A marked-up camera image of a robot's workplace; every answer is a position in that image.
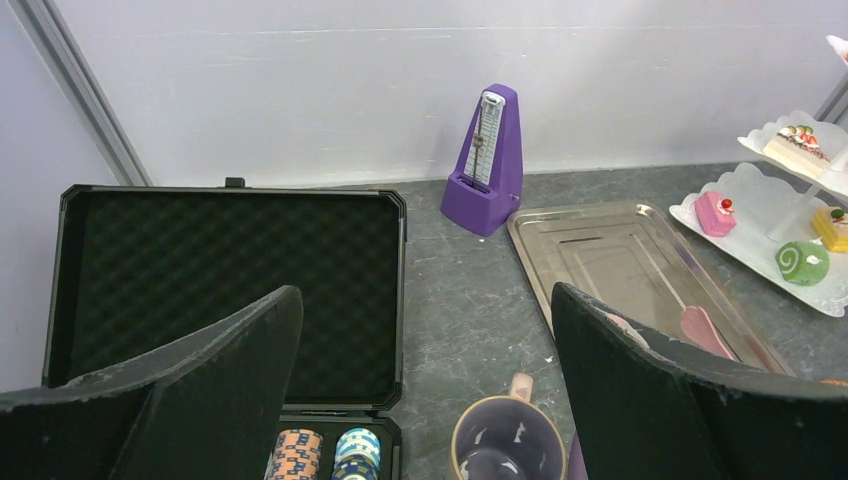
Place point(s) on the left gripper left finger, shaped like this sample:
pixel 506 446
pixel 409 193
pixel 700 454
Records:
pixel 205 406

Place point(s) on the pink cake piece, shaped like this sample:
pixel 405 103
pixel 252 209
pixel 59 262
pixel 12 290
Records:
pixel 715 214

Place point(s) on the layered strawberry cake slice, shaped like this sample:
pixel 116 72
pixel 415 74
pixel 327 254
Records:
pixel 796 146

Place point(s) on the black poker chip case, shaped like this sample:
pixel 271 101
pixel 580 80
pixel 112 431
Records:
pixel 138 267

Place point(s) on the pink steel tongs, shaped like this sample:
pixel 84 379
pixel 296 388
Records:
pixel 696 324

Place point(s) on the yellow rectangular cake bar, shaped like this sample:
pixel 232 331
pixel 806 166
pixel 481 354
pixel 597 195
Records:
pixel 830 224

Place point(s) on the green swirl roll cake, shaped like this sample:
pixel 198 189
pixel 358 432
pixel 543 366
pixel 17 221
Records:
pixel 804 263

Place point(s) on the pink mug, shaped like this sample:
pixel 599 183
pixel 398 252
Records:
pixel 506 437

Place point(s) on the white three-tier cake stand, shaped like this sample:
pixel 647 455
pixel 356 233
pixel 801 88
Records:
pixel 769 212

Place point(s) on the steel serving tray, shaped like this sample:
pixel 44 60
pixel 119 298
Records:
pixel 629 256

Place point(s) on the purple metronome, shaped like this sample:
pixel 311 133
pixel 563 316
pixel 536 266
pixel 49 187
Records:
pixel 485 187

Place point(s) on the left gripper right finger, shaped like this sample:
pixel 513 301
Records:
pixel 648 406

